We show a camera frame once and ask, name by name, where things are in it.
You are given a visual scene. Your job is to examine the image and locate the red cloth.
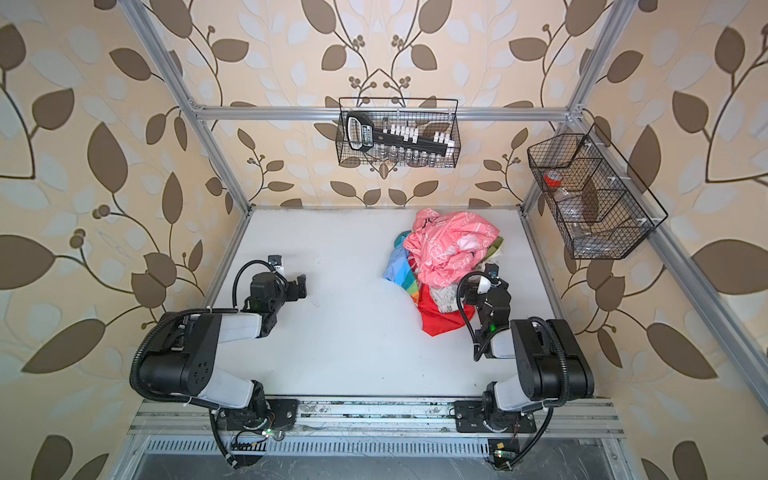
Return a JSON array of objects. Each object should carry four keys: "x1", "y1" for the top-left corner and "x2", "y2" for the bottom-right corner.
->
[{"x1": 416, "y1": 284, "x2": 475, "y2": 337}]

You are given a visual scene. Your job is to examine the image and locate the pink patterned cloth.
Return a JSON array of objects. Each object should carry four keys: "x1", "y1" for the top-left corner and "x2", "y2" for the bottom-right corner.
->
[{"x1": 403, "y1": 209, "x2": 500, "y2": 288}]

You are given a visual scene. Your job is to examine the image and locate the multicolour rainbow cloth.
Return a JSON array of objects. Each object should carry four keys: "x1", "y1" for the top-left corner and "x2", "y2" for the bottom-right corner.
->
[{"x1": 383, "y1": 231, "x2": 420, "y2": 305}]

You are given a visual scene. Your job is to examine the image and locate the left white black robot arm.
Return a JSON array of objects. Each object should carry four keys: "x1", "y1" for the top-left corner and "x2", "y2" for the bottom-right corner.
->
[{"x1": 129, "y1": 270, "x2": 307, "y2": 418}]

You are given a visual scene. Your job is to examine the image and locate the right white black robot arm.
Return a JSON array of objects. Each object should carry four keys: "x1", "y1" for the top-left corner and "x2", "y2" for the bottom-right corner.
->
[{"x1": 471, "y1": 279, "x2": 595, "y2": 417}]

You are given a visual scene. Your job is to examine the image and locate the white star patterned cloth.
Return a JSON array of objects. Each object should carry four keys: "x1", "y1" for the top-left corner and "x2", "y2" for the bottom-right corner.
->
[{"x1": 429, "y1": 283, "x2": 459, "y2": 313}]

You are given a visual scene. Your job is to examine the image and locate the clear bottle red cap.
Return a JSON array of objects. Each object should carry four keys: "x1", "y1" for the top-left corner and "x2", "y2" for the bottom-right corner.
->
[{"x1": 543, "y1": 170, "x2": 590, "y2": 243}]

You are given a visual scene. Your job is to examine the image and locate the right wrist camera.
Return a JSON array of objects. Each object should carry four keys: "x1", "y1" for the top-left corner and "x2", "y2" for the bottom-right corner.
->
[{"x1": 477, "y1": 263, "x2": 500, "y2": 295}]

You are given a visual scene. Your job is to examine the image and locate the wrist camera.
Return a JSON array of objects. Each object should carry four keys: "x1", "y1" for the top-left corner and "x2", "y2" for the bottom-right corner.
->
[
  {"x1": 267, "y1": 255, "x2": 284, "y2": 274},
  {"x1": 477, "y1": 263, "x2": 500, "y2": 295}
]

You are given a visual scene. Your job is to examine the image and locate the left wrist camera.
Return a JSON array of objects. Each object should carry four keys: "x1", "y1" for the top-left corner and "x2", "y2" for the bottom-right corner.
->
[{"x1": 267, "y1": 255, "x2": 284, "y2": 274}]

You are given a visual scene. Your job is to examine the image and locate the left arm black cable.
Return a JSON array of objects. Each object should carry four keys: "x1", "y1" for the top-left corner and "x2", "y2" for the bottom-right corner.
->
[{"x1": 231, "y1": 259, "x2": 289, "y2": 313}]

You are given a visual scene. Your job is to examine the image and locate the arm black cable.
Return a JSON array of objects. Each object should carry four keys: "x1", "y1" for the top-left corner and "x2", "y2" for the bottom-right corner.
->
[
  {"x1": 231, "y1": 259, "x2": 289, "y2": 313},
  {"x1": 455, "y1": 271, "x2": 499, "y2": 362}
]

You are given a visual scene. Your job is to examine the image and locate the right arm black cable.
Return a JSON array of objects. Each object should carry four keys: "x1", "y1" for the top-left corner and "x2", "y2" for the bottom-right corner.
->
[{"x1": 455, "y1": 271, "x2": 499, "y2": 362}]

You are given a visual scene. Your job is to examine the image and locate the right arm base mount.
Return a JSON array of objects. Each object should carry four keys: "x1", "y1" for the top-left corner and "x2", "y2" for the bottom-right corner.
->
[{"x1": 452, "y1": 399, "x2": 537, "y2": 434}]

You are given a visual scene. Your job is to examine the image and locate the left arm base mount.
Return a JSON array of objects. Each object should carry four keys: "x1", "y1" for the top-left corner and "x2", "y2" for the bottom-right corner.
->
[{"x1": 211, "y1": 398, "x2": 299, "y2": 432}]

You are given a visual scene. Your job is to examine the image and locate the side black wire basket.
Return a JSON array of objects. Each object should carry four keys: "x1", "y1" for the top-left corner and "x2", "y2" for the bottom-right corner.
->
[{"x1": 527, "y1": 124, "x2": 668, "y2": 260}]

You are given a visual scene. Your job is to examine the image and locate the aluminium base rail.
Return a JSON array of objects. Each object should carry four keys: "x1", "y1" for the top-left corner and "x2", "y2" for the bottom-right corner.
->
[{"x1": 127, "y1": 395, "x2": 626, "y2": 460}]

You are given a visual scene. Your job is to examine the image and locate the back black wire basket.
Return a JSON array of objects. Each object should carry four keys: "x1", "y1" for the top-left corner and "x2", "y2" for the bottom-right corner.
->
[{"x1": 334, "y1": 95, "x2": 461, "y2": 169}]

